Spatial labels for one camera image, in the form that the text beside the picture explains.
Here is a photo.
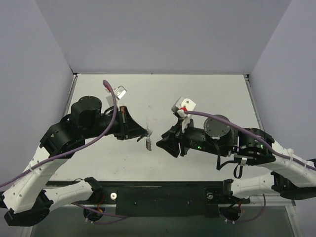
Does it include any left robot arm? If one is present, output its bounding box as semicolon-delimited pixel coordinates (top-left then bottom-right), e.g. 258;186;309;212
0;96;148;227

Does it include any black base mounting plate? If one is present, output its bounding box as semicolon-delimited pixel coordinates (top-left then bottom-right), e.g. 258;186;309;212
99;181;250;218

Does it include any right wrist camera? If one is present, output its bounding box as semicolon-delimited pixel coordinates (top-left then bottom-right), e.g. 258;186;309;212
171;97;196;118

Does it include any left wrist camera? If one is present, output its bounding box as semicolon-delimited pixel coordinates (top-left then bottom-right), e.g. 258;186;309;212
105;85;127;106

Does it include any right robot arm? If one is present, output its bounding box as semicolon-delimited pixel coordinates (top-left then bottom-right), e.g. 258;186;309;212
156;115;316;202

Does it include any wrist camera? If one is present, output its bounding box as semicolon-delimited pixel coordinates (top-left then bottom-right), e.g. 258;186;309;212
171;97;196;118
105;85;127;106

